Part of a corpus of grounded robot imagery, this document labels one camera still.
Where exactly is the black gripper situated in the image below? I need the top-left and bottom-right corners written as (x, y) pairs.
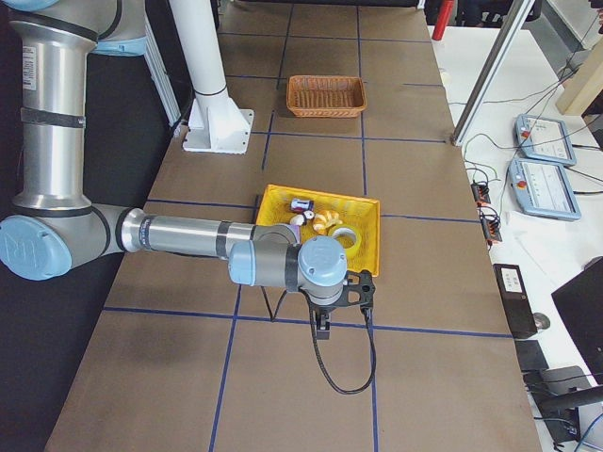
top-left (309, 301), bottom-right (335, 340)

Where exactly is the yellow tape roll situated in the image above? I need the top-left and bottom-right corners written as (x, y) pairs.
top-left (328, 224), bottom-right (362, 259)

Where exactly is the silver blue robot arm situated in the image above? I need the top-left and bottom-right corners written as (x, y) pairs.
top-left (1, 1), bottom-right (351, 328)

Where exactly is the yellow plastic basket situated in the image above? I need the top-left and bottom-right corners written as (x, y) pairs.
top-left (255, 185), bottom-right (381, 276)

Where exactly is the brown wicker basket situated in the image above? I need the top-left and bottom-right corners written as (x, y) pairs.
top-left (286, 75), bottom-right (367, 119)

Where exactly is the toy croissant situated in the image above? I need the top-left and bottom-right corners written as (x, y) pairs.
top-left (312, 210), bottom-right (343, 235)

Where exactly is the black white penguin toy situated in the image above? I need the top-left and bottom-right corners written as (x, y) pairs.
top-left (289, 210), bottom-right (315, 226)

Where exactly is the lower orange black connector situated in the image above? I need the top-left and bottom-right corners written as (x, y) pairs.
top-left (480, 210), bottom-right (502, 245)

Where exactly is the orange black connector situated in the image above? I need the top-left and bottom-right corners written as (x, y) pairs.
top-left (480, 210), bottom-right (502, 245)
top-left (471, 181), bottom-right (491, 206)

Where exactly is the black power adapter box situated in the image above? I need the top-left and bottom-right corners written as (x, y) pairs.
top-left (493, 264), bottom-right (537, 339)

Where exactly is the upper orange black connector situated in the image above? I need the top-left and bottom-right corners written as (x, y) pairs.
top-left (471, 181), bottom-right (491, 206)

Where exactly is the lower teach pendant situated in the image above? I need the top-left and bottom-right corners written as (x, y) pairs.
top-left (507, 158), bottom-right (581, 221)

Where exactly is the teach pendant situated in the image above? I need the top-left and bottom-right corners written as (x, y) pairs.
top-left (507, 158), bottom-right (581, 221)
top-left (514, 114), bottom-right (577, 167)

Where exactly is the black monitor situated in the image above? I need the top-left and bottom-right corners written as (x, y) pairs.
top-left (552, 258), bottom-right (602, 383)

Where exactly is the upper teach pendant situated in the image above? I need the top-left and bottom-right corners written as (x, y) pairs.
top-left (514, 114), bottom-right (577, 167)

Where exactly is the red cylinder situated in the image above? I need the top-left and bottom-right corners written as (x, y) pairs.
top-left (432, 0), bottom-right (455, 41)

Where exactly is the wooden board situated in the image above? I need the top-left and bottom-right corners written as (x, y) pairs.
top-left (556, 40), bottom-right (602, 116)

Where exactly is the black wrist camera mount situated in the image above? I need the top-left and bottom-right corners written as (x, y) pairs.
top-left (337, 269), bottom-right (376, 310)

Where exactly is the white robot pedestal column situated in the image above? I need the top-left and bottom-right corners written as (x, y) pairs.
top-left (170, 0), bottom-right (254, 154)

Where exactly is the aluminium frame post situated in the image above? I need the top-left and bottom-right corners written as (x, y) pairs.
top-left (450, 0), bottom-right (535, 147)

